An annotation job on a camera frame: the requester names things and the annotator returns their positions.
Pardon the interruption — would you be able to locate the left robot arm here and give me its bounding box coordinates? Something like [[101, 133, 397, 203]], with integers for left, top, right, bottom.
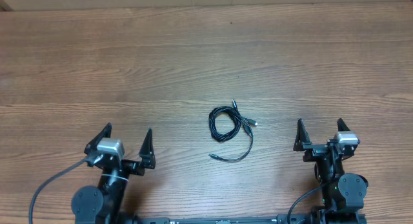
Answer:
[[71, 123, 156, 224]]

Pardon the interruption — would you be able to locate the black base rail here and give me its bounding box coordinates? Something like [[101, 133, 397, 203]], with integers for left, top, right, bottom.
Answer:
[[135, 213, 367, 224]]

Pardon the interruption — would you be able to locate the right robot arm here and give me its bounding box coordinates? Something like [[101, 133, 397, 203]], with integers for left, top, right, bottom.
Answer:
[[287, 118, 368, 223]]

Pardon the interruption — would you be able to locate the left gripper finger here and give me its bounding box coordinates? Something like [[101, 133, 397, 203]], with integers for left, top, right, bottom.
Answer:
[[139, 128, 156, 169], [84, 123, 112, 154]]

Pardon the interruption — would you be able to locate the black USB-C cable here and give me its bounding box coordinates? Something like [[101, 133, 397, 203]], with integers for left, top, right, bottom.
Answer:
[[208, 99, 254, 163]]

